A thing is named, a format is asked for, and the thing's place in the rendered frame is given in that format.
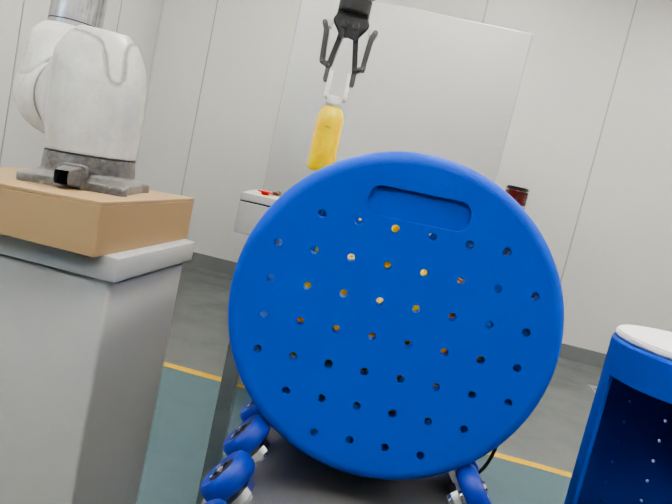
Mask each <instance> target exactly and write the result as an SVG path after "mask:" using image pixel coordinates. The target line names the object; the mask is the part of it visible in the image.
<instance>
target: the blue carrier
mask: <svg viewBox="0 0 672 504"><path fill-rule="evenodd" d="M359 218H361V219H362V220H361V221H359ZM393 225H398V226H399V230H398V231H397V232H394V231H392V230H391V228H392V226H393ZM430 233H432V234H431V235H429V234H430ZM316 247H318V249H319V251H318V252H315V249H316ZM348 254H354V255H355V259H353V260H350V259H348V257H347V255H348ZM386 261H389V262H391V266H390V267H385V266H384V263H385V262H386ZM423 269H426V270H427V273H426V274H425V275H421V274H420V272H421V270H423ZM459 277H461V278H462V279H463V281H462V282H460V283H458V282H457V279H458V278H459ZM305 282H310V283H311V287H306V286H305ZM341 290H346V291H347V294H346V295H342V294H341V293H340V291H341ZM378 297H381V298H383V301H382V302H380V303H379V302H377V301H376V299H377V298H378ZM414 305H418V306H419V309H418V310H413V309H412V307H413V306H414ZM450 313H455V316H454V317H452V318H449V314H450ZM299 317H301V318H303V319H304V322H300V321H298V318H299ZM334 325H338V326H339V327H340V328H339V329H338V330H336V329H334V328H333V326H334ZM228 328H229V337H230V344H231V349H232V353H233V357H234V361H235V364H236V367H237V370H238V373H239V376H240V378H241V380H242V382H243V385H244V387H245V389H246V391H247V393H248V394H249V396H250V398H251V400H252V401H253V403H254V404H255V406H256V407H257V409H258V410H259V411H260V413H261V414H262V415H263V417H264V418H265V419H266V420H267V422H268V423H269V424H270V425H271V426H272V427H273V428H274V429H275V430H276V431H277V432H278V433H279V434H280V435H281V436H282V437H283V438H284V439H286V440H287V441H288V442H289V443H290V444H292V445H293V446H294V447H296V448H297V449H299V450H300V451H301V452H303V453H305V454H306V455H308V456H309V457H311V458H313V459H315V460H317V461H319V462H321V463H323V464H325V465H327V466H329V467H332V468H334V469H337V470H340V471H343V472H346V473H349V474H353V475H357V476H361V477H366V478H373V479H382V480H411V479H420V478H426V477H431V476H436V475H440V474H443V473H447V472H450V471H453V470H456V469H458V468H461V467H463V466H466V465H468V464H470V463H472V462H474V461H476V460H478V459H480V458H481V457H483V456H485V455H486V454H488V453H490V452H491V451H492V450H494V449H495V448H497V447H498V446H499V445H501V444H502V443H503V442H505V441H506V440H507V439H508V438H509V437H510V436H511V435H512V434H514V433H515V432H516V431H517V430H518V429H519V427H520V426H521V425H522V424H523V423H524V422H525V421H526V420H527V418H528V417H529V416H530V415H531V413H532V412H533V411H534V409H535V408H536V406H537V405H538V403H539V402H540V400H541V398H542V397H543V395H544V393H545V391H546V389H547V387H548V385H549V383H550V381H551V379H552V376H553V374H554V371H555V368H556V365H557V362H558V358H559V354H560V350H561V345H562V339H563V331H564V302H563V293H562V287H561V282H560V278H559V274H558V270H557V267H556V264H555V261H554V259H553V256H552V254H551V251H550V249H549V247H548V245H547V243H546V241H545V239H544V237H543V236H542V234H541V232H540V231H539V229H538V227H537V226H536V224H535V223H534V222H533V220H532V219H531V217H530V216H529V215H528V214H527V212H526V211H525V210H524V209H523V208H522V207H521V206H520V204H519V203H518V202H517V201H516V200H515V199H514V198H513V197H512V196H510V195H509V194H508V193H507V192H506V191H505V190H503V189H502V188H501V187H500V186H498V185H497V184H496V183H494V182H493V181H491V180H490V179H488V178H487V177H485V176H483V175H482V174H480V173H478V172H476V171H474V170H473V169H471V168H468V167H466V166H464V165H462V164H459V163H457V162H454V161H451V160H448V159H445V158H441V157H438V156H433V155H429V154H423V153H416V152H404V151H388V152H376V153H369V154H363V155H358V156H354V157H350V158H347V159H344V160H340V161H338V162H335V163H332V164H330V165H328V166H325V167H323V168H321V169H319V170H317V171H315V172H313V173H311V174H310V175H308V176H306V177H305V178H303V179H302V180H300V181H299V182H297V183H296V184H295V185H293V186H292V187H291V188H289V189H288V190H287V191H286V192H285V193H283V194H282V195H281V196H280V197H279V198H278V199H277V200H276V201H275V202H274V203H273V204H272V205H271V206H270V207H269V209H268V210H267V211H266V212H265V213H264V215H263V216H262V217H261V218H260V220H259V221H258V223H257V224H256V225H255V227H254V229H253V230H252V232H251V233H250V235H249V237H248V239H247V241H246V243H245V245H244V247H243V249H242V251H241V254H240V256H239V259H238V261H237V264H236V267H235V271H234V274H233V278H232V283H231V287H230V294H229V303H228ZM370 333H374V334H375V336H374V337H370V336H369V334H370ZM405 341H411V343H410V344H409V345H406V344H404V343H405ZM259 345H260V346H261V349H259ZM443 348H446V349H447V350H446V351H445V352H440V351H441V350H442V349H443ZM291 352H294V353H296V354H297V356H292V355H291ZM479 356H482V359H481V360H477V358H478V357H479ZM326 360H331V361H332V363H331V364H328V363H327V362H326ZM362 368H367V369H368V370H367V371H362V370H361V369H362ZM399 375H401V376H403V378H401V379H398V378H397V376H399ZM435 383H438V385H437V386H435V385H434V386H433V384H435ZM470 391H474V392H473V393H472V394H469V392H470ZM320 394H322V395H324V396H325V397H320V396H319V395H320ZM355 402H358V403H360V404H359V405H355V404H354V403H355ZM390 410H395V412H389V411H390ZM426 418H430V419H429V420H425V419H426Z"/></svg>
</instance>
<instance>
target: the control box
mask: <svg viewBox="0 0 672 504"><path fill-rule="evenodd" d="M280 196H281V195H279V196H277V195H272V194H269V196H267V195H262V194H261V193H260V191H258V189H256V190H249V191H242V192H241V196H240V202H239V206H238V211H237V216H236V221H235V226H234V232H237V233H242V234H246V235H250V233H251V232H252V230H253V229H254V227H255V225H256V224H257V223H258V221H259V220H260V218H261V217H262V216H263V215H264V213H265V212H266V211H267V210H268V209H269V207H270V206H271V205H272V204H273V203H274V202H275V201H276V200H277V199H278V198H279V197H280Z"/></svg>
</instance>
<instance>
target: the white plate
mask: <svg viewBox="0 0 672 504"><path fill-rule="evenodd" d="M616 333H617V335H618V336H619V337H621V338H622V339H623V340H625V341H627V342H629V343H631V344H633V345H635V346H637V347H639V348H641V349H644V350H646V351H648V352H651V353H653V354H656V355H659V356H661V357H664V358H667V359H669V360H672V332H669V331H665V330H660V329H655V328H650V327H645V326H638V325H620V326H618V327H617V328H616Z"/></svg>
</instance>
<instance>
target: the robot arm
mask: <svg viewBox="0 0 672 504"><path fill-rule="evenodd" d="M373 1H375V0H340V2H339V7H338V12H337V14H336V15H335V17H334V19H330V20H327V19H324V20H323V21H322V22H323V28H324V32H323V38H322V45H321V51H320V58H319V61H320V63H321V64H322V65H324V66H325V72H324V76H323V81H324V82H327V83H326V88H325V92H324V98H325V99H327V95H328V94H329V89H330V85H331V81H332V77H333V73H334V68H333V67H332V65H333V63H334V60H335V58H336V55H337V53H338V51H339V48H340V46H341V43H342V41H343V39H344V38H349V39H351V40H353V52H352V72H351V71H348V76H347V81H346V86H345V91H344V96H343V103H346V101H347V96H348V91H349V88H353V87H354V85H355V80H356V76H357V74H360V73H364V72H365V70H366V66H367V63H368V59H369V56H370V52H371V49H372V45H373V42H374V41H375V39H376V38H377V37H378V31H377V30H373V29H372V28H371V27H370V25H369V17H370V12H371V8H372V2H373ZM107 2H108V0H51V2H50V8H49V13H48V19H47V20H44V21H42V22H40V23H39V24H37V25H36V26H34V27H33V28H32V29H31V31H30V34H29V37H28V41H27V44H26V48H25V51H24V54H23V57H22V60H21V63H20V66H19V70H18V72H17V73H16V76H15V78H14V82H13V97H14V101H15V104H16V106H17V108H18V110H19V112H20V114H21V115H22V116H23V118H24V119H25V120H26V121H27V122H28V123H29V124H30V125H31V126H33V127H34V128H35V129H37V130H39V131H40V132H42V133H44V134H45V139H44V150H43V155H42V159H41V165H40V167H38V168H34V169H27V170H19V171H17V172H16V180H20V181H27V182H34V183H41V184H47V185H54V186H60V187H66V188H72V189H78V190H84V191H90V192H97V193H102V194H108V195H113V196H120V197H127V196H128V195H133V194H139V193H149V189H150V186H149V185H147V184H144V183H141V182H139V181H136V180H135V167H136V157H137V151H138V147H139V143H140V138H141V132H142V126H143V119H144V110H145V100H146V72H145V67H144V63H143V60H142V56H141V54H140V51H139V49H138V47H137V46H135V44H134V42H133V40H132V39H131V38H130V37H128V36H126V35H123V34H119V33H116V32H112V31H108V30H104V29H103V24H104V19H105V13H106V8H107ZM333 24H335V26H336V28H337V31H338V35H337V38H336V41H335V43H334V46H333V48H332V51H331V53H330V56H329V58H328V60H325V59H326V53H327V47H328V40H329V33H330V31H329V30H330V29H332V26H333ZM367 31H368V38H369V39H368V42H367V45H366V49H365V52H364V56H363V59H362V63H361V66H360V67H358V68H357V64H358V42H359V38H360V37H361V36H362V35H363V34H364V33H365V32H367Z"/></svg>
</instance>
